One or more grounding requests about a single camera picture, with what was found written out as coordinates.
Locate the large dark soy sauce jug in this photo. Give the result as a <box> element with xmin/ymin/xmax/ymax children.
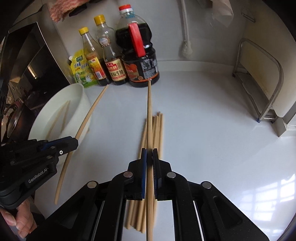
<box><xmin>115</xmin><ymin>4</ymin><xmax>159</xmax><ymax>88</ymax></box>

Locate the soy sauce bottle brown label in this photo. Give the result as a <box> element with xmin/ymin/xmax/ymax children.
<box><xmin>94</xmin><ymin>15</ymin><xmax>128</xmax><ymax>85</ymax></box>

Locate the yellow green seasoning pouch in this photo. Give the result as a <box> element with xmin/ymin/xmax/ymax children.
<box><xmin>69</xmin><ymin>49</ymin><xmax>98</xmax><ymax>88</ymax></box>

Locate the left human hand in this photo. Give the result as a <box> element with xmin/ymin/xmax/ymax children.
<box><xmin>1</xmin><ymin>199</ymin><xmax>37</xmax><ymax>238</ymax></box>

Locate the pink cloth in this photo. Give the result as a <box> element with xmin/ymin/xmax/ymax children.
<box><xmin>49</xmin><ymin>0</ymin><xmax>81</xmax><ymax>23</ymax></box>

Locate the white plastic basin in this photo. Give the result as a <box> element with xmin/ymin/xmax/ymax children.
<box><xmin>28</xmin><ymin>83</ymin><xmax>92</xmax><ymax>165</ymax></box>

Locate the metal cutting board rack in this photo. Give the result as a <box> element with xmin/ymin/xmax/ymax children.
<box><xmin>232</xmin><ymin>38</ymin><xmax>284</xmax><ymax>123</ymax></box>

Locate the white dish brush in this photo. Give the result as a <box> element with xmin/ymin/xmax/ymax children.
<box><xmin>181</xmin><ymin>0</ymin><xmax>193</xmax><ymax>59</ymax></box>

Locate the yellow cap vinegar bottle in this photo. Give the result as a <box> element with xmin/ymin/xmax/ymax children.
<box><xmin>79</xmin><ymin>27</ymin><xmax>111</xmax><ymax>86</ymax></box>

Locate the stainless steel range hood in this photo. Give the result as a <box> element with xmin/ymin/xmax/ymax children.
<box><xmin>0</xmin><ymin>4</ymin><xmax>71</xmax><ymax>144</ymax></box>

